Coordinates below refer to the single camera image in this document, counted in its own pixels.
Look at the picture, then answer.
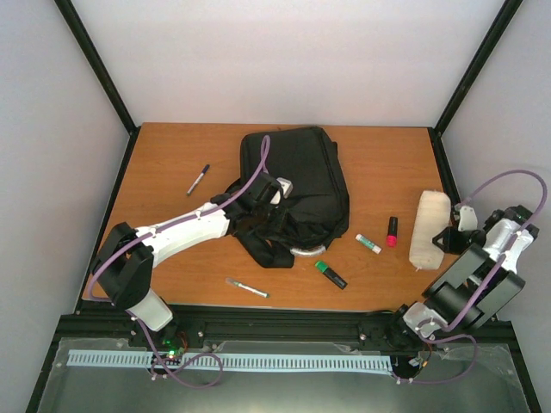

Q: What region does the light blue cable duct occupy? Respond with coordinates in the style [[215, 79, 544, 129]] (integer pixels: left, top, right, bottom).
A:
[[66, 349, 393, 374]]

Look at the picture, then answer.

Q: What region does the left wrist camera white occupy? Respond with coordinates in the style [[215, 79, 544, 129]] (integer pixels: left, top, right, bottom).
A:
[[270, 177, 293, 205]]

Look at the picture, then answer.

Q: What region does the left black frame post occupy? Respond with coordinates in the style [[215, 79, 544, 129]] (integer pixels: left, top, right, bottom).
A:
[[53, 0, 139, 134]]

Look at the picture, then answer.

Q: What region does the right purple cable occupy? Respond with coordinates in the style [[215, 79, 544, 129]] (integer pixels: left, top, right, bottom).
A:
[[389, 170, 548, 385]]

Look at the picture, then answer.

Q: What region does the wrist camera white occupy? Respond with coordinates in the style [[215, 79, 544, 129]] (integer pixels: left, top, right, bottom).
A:
[[270, 177, 293, 205], [454, 205, 478, 232]]

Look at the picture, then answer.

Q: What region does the silver pen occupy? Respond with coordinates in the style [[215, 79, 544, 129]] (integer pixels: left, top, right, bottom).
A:
[[226, 278, 269, 299]]

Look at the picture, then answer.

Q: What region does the pink black highlighter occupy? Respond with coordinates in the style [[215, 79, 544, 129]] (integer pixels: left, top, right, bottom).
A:
[[386, 216, 398, 248]]

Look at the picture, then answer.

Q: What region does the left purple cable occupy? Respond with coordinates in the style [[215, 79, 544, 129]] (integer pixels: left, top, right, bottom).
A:
[[88, 134, 272, 386]]

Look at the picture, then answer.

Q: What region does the green black highlighter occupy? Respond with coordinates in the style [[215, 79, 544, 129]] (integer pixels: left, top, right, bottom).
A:
[[315, 261, 348, 290]]

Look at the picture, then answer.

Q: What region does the black aluminium rail base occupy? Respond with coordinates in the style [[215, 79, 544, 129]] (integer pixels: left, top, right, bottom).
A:
[[55, 303, 517, 358]]

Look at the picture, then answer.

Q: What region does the white green glue stick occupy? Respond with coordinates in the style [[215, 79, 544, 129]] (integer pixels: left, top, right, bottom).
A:
[[355, 234, 381, 254]]

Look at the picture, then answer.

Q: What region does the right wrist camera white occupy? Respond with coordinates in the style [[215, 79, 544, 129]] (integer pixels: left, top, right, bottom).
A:
[[454, 205, 478, 232]]

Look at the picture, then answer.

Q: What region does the beige pencil case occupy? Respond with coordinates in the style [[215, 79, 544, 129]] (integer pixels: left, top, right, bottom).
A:
[[409, 190, 451, 270]]

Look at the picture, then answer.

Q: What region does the right black frame post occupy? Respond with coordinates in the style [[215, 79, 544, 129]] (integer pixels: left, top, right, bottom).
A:
[[434, 0, 524, 134]]

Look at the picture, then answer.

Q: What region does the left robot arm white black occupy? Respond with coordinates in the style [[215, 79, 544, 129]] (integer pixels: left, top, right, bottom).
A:
[[89, 172, 293, 347]]

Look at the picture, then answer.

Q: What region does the black frame post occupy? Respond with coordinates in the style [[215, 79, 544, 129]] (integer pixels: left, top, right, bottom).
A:
[[434, 0, 524, 134], [53, 0, 139, 134]]

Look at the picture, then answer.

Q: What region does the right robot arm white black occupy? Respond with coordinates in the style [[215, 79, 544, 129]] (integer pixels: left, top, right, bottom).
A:
[[385, 205, 539, 349]]

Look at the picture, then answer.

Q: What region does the purple cable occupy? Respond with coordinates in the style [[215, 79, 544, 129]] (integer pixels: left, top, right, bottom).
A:
[[389, 170, 548, 385], [88, 134, 272, 386]]

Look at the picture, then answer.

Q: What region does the black student backpack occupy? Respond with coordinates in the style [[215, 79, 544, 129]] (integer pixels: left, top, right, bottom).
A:
[[226, 126, 350, 268]]

